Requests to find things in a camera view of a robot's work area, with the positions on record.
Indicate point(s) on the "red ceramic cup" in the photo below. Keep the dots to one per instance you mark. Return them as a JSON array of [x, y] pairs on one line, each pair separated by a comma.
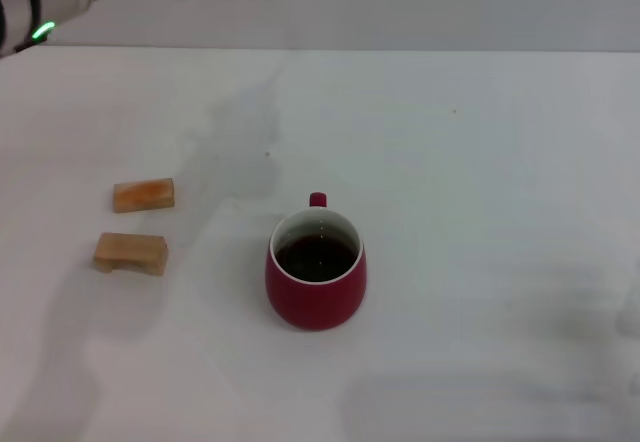
[[315, 307]]

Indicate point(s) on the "dark coffee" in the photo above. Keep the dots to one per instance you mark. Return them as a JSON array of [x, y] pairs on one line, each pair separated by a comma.
[[317, 259]]

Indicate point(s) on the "orange stained wooden block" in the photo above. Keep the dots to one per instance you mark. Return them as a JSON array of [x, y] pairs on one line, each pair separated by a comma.
[[145, 194]]

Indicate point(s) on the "plain notched wooden block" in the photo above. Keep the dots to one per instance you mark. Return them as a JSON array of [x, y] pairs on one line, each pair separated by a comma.
[[135, 252]]

